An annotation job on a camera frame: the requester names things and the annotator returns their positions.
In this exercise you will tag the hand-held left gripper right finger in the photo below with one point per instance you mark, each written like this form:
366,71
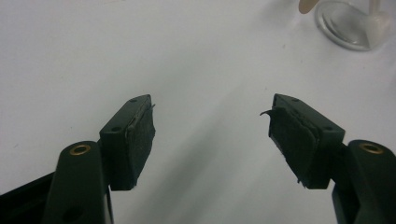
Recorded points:
314,146

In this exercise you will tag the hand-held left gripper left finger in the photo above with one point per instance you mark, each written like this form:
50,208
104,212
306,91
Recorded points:
124,146

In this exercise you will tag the clear glass cup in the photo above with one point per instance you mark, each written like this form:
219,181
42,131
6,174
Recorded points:
352,23

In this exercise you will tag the wooden stick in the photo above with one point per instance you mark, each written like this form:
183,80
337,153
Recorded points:
306,5

